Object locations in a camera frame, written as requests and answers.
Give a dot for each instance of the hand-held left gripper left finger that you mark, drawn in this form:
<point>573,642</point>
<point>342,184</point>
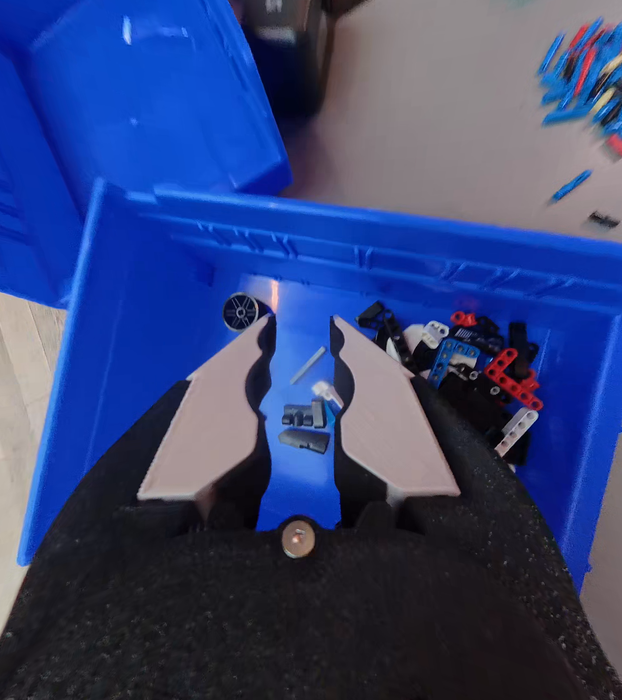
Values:
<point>207,426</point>

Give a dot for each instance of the grey toy axle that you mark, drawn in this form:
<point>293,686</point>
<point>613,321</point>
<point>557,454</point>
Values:
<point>308,365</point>

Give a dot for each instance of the blue bin with square tag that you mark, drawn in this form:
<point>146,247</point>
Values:
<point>141,355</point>

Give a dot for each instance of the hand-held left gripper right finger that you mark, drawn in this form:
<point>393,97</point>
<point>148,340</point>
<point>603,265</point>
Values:
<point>393,432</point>

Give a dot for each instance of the heap of mixed toy parts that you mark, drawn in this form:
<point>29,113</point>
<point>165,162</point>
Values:
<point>469,372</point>

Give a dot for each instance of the pile of small toy pins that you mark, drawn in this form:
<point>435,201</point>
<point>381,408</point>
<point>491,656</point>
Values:
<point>600,82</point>

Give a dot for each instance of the black toy connector piece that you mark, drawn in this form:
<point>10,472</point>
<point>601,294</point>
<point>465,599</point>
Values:
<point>302,415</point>

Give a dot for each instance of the blue plastic bin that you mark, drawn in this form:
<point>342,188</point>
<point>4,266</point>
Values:
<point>4,191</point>
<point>152,109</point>

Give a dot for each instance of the small white toy piece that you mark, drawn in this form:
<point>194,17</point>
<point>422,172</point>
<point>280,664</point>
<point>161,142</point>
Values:
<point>324,391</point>

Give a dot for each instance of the black curved toy panel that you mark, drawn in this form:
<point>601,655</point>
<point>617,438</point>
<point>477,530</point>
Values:
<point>305,440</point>

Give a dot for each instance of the black toy wheel rim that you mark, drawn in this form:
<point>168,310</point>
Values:
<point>240,312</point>

